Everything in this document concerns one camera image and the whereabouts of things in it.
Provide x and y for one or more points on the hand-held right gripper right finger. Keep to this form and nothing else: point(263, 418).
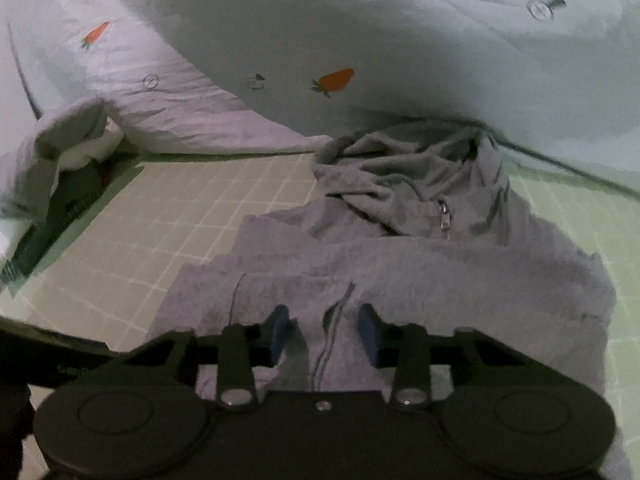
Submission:
point(369, 330)

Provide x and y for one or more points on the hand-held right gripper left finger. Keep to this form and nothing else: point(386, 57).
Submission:
point(277, 330)

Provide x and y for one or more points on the grey zip-up hoodie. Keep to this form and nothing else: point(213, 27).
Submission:
point(450, 270)

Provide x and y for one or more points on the green checked mat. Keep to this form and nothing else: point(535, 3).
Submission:
point(175, 210)

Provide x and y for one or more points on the light blue carrot-print blanket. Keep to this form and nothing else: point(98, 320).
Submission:
point(350, 35)

